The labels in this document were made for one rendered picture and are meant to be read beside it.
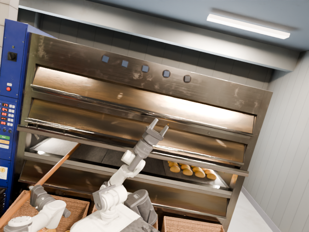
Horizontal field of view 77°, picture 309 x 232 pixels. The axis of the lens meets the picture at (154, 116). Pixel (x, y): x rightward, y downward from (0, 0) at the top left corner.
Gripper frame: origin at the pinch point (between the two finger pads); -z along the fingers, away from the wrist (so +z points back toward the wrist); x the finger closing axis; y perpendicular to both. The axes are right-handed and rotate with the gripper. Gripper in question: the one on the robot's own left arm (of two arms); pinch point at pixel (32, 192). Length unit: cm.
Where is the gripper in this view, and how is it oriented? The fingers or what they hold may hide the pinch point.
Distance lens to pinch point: 137.3
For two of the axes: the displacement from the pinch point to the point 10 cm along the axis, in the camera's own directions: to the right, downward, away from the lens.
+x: -2.2, 9.6, 1.5
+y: 5.3, -0.1, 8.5
